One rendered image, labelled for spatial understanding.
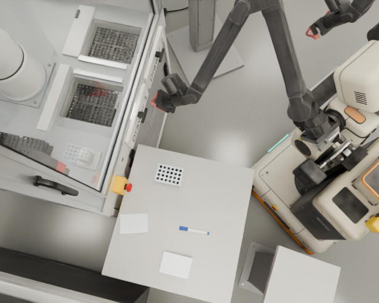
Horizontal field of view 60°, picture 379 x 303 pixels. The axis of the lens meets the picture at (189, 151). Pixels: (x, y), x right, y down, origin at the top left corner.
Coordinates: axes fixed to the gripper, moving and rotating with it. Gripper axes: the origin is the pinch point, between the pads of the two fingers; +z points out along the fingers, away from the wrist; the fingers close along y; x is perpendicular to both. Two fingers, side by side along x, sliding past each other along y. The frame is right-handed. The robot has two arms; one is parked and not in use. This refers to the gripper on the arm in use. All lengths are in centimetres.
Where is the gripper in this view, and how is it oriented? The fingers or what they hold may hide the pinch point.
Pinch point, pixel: (154, 104)
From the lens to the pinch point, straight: 143.8
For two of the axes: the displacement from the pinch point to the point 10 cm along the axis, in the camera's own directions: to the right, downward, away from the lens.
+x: -2.5, 9.4, -2.4
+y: -7.0, -3.5, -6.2
